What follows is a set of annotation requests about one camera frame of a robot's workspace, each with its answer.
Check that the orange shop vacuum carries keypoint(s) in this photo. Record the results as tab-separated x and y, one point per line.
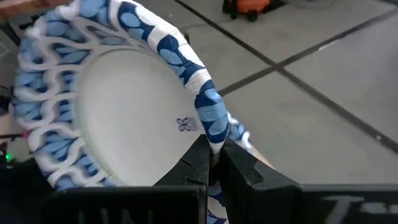
252	4

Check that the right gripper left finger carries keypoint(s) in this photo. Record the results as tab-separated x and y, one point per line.
186	177

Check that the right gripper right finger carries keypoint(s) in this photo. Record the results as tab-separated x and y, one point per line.
248	186

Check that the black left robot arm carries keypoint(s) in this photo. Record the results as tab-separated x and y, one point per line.
18	193

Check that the blue patterned paper bowl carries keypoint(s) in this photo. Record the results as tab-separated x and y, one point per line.
239	132
130	118

